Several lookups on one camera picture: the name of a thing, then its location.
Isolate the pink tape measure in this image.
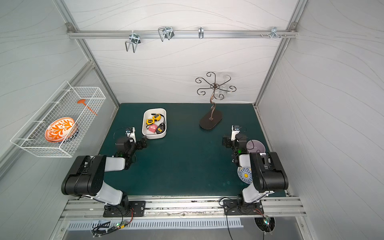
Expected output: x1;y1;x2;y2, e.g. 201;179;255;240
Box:
148;124;158;134

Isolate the large yellow tape measure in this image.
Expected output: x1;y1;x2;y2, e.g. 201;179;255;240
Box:
146;119;156;126

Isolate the black round tape measure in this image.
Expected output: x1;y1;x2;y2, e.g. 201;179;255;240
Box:
156;126;165;134

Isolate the white plastic storage box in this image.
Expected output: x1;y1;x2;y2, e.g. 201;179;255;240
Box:
142;108;167;140

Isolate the small yellow tape measure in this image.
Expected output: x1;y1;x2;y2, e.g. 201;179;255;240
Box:
153;114;162;121

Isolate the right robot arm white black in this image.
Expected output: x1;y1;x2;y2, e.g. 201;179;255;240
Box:
222;132;289;204

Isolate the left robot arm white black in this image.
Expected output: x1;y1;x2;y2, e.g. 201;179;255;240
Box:
61;137;148;210

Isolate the black metal jewelry stand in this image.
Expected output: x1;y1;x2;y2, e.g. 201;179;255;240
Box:
195;72;237;131

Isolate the purple bowl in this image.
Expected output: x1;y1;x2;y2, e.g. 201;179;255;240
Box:
247;140;266;153

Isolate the blue yellow patterned plate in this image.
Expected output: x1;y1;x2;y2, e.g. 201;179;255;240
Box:
237;167;253;185

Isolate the orange spatula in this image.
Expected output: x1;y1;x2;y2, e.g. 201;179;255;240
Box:
77;99;97;116

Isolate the orange patterned plate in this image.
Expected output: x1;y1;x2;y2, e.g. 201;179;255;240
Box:
45;117;78;143

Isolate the wiring bundle with board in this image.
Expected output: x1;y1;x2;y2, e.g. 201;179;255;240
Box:
91;206;135;237

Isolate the metal double hook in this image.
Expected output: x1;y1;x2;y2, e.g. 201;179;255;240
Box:
125;32;141;53

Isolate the metal loop hook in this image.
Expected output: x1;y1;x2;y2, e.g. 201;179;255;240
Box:
158;27;175;42

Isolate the small metal hook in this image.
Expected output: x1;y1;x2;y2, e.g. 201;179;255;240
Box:
198;27;204;39

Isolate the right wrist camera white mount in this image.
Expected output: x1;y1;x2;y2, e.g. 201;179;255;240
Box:
231;125;241;141

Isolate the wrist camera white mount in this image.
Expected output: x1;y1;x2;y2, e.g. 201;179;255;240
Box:
231;125;241;141
126;127;137;143

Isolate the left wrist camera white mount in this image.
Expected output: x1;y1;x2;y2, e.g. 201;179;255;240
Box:
126;127;137;143

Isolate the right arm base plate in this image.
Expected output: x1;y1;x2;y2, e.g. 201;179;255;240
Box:
220;199;264;216

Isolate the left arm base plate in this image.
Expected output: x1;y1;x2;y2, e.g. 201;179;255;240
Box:
103;201;147;218

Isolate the white wire basket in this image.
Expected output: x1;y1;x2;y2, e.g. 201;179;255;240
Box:
10;82;106;158

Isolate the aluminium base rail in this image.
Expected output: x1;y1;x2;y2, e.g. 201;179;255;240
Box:
60;196;307;221

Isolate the white vented cable duct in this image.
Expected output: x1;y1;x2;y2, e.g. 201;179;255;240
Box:
67;218;244;231

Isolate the aluminium top rail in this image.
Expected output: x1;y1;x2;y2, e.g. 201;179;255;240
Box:
68;29;299;40

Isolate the metal bracket hook right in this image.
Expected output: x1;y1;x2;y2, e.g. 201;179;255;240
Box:
260;27;287;39

